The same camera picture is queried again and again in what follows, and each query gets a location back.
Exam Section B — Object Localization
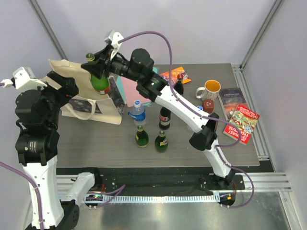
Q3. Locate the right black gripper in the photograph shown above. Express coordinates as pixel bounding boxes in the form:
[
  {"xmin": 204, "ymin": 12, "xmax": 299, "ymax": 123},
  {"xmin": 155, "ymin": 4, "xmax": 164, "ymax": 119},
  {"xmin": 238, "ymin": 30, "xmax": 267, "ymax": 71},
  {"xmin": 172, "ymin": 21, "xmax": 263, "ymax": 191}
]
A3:
[{"xmin": 81, "ymin": 45, "xmax": 142, "ymax": 84}]

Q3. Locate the green glass bottle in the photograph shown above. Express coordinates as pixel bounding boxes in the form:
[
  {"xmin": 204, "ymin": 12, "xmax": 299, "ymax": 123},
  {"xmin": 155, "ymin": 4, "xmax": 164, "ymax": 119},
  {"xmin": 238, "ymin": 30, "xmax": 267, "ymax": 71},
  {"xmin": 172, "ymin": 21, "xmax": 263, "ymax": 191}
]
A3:
[
  {"xmin": 85, "ymin": 52, "xmax": 111, "ymax": 95},
  {"xmin": 154, "ymin": 130, "xmax": 168, "ymax": 153},
  {"xmin": 135, "ymin": 125, "xmax": 149, "ymax": 148}
]

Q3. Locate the canvas tote bag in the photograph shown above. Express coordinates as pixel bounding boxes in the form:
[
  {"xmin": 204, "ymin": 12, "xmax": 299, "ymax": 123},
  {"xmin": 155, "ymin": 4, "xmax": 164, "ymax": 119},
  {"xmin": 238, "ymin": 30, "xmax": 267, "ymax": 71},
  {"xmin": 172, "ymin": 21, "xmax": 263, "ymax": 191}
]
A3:
[{"xmin": 49, "ymin": 59, "xmax": 122, "ymax": 125}]

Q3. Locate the Pocari Sweat plastic bottle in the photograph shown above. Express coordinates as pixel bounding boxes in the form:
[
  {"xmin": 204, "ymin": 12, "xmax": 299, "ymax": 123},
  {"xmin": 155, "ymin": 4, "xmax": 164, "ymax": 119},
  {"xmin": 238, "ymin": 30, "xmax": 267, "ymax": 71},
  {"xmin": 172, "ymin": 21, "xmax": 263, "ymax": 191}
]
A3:
[{"xmin": 128, "ymin": 100, "xmax": 146, "ymax": 126}]

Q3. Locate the Coca-Cola glass bottle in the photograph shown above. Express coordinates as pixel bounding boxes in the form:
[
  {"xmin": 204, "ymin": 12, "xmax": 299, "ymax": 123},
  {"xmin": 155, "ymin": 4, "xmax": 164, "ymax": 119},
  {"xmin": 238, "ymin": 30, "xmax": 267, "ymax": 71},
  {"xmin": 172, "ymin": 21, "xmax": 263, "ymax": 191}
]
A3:
[
  {"xmin": 159, "ymin": 107, "xmax": 171, "ymax": 130},
  {"xmin": 174, "ymin": 73, "xmax": 184, "ymax": 96}
]

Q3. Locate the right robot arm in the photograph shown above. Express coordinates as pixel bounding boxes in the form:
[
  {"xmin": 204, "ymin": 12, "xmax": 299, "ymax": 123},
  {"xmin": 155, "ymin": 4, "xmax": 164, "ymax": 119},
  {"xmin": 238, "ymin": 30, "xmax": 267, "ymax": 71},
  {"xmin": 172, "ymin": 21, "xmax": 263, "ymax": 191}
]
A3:
[{"xmin": 81, "ymin": 46, "xmax": 235, "ymax": 189}]

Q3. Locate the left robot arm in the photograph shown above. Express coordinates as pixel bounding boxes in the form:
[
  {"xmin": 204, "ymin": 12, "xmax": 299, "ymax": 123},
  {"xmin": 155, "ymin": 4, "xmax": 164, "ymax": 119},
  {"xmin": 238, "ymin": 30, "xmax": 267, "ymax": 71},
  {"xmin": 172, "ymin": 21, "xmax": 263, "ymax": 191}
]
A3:
[{"xmin": 13, "ymin": 67, "xmax": 102, "ymax": 230}]

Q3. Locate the teal clipboard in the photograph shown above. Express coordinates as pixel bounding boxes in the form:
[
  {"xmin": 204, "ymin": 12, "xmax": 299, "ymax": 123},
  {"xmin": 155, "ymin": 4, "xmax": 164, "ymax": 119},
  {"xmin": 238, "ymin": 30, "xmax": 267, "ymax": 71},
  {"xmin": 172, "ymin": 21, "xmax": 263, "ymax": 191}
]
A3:
[{"xmin": 116, "ymin": 66, "xmax": 160, "ymax": 107}]

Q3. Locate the pink clipboard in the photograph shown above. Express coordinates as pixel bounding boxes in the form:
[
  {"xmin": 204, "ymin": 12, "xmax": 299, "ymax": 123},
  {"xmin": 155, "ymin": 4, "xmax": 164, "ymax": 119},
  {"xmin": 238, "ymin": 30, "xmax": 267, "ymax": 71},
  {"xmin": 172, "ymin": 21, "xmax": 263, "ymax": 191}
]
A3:
[{"xmin": 119, "ymin": 74, "xmax": 152, "ymax": 108}]

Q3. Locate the Roald Dahl book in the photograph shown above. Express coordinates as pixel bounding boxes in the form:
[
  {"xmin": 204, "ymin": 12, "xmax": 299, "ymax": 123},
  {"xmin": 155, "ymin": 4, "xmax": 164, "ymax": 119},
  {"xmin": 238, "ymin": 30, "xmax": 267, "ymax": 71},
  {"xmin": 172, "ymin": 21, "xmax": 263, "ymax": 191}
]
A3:
[{"xmin": 160, "ymin": 67, "xmax": 191, "ymax": 85}]

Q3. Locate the white mug orange inside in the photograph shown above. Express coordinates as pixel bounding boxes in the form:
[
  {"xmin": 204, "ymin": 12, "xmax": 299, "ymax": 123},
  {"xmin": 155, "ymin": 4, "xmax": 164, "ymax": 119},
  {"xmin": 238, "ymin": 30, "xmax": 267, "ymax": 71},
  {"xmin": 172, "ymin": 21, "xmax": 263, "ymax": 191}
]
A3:
[{"xmin": 195, "ymin": 80, "xmax": 221, "ymax": 101}]

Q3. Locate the brown red cube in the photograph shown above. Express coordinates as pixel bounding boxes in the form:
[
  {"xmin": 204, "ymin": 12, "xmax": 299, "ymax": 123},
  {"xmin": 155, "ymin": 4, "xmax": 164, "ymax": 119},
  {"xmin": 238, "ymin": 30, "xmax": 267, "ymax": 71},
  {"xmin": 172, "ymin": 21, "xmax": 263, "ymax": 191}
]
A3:
[{"xmin": 202, "ymin": 99, "xmax": 214, "ymax": 114}]

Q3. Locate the dark purple book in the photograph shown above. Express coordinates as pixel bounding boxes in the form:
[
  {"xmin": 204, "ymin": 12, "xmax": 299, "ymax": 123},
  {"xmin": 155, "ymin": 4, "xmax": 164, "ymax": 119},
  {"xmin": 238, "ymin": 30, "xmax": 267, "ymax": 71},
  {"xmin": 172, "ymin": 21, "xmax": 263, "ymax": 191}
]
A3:
[{"xmin": 218, "ymin": 88, "xmax": 248, "ymax": 121}]

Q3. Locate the red Treehouse book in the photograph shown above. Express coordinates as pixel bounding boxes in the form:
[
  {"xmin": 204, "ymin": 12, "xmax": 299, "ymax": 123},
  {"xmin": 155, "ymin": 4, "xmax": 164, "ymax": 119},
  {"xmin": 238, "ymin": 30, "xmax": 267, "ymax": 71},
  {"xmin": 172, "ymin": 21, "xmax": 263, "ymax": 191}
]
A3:
[{"xmin": 224, "ymin": 104, "xmax": 260, "ymax": 145}]

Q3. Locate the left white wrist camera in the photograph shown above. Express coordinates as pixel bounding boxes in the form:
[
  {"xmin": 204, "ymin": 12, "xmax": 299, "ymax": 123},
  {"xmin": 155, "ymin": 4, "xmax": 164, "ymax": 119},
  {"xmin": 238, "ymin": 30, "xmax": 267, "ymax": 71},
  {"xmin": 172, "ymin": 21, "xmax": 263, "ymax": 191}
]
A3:
[{"xmin": 0, "ymin": 67, "xmax": 47, "ymax": 92}]

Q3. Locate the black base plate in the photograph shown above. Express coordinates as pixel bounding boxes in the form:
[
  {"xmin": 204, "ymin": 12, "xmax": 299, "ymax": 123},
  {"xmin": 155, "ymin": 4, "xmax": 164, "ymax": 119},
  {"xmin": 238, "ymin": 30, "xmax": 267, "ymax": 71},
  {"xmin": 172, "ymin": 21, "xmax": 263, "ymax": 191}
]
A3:
[{"xmin": 56, "ymin": 167, "xmax": 245, "ymax": 194}]

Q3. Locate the slotted cable duct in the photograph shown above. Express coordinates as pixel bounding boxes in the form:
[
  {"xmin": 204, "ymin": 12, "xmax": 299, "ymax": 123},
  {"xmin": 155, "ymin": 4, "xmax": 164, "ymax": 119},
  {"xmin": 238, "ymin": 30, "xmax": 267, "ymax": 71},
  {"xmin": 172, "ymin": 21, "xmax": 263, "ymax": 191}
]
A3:
[{"xmin": 84, "ymin": 193, "xmax": 220, "ymax": 204}]

